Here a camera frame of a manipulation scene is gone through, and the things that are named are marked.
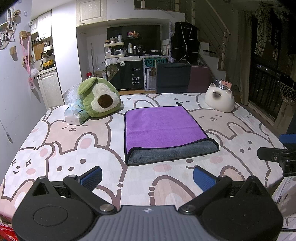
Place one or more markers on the white kitchen cabinet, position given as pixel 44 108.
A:
pixel 50 88

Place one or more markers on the white storage shelf rack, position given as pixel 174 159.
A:
pixel 114 50

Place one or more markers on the plastic tissue pack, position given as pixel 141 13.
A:
pixel 75 114

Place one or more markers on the green avocado plush toy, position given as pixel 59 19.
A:
pixel 99 97

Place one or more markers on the bunny print tablecloth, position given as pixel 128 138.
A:
pixel 56 149

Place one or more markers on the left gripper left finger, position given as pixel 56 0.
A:
pixel 81 187

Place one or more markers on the black hanging garment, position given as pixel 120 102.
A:
pixel 184 43

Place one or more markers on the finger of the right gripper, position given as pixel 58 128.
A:
pixel 285 158
pixel 287 138

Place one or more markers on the maroon cushion seat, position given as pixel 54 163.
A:
pixel 200 79

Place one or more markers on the dark blue chair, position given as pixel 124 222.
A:
pixel 173 77

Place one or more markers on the black have a nice day cloth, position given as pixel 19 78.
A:
pixel 128 75

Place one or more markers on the white cat ceramic holder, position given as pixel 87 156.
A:
pixel 218 99

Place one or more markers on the purple and grey towel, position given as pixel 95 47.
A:
pixel 167 133

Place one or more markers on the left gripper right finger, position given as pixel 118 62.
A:
pixel 214 188

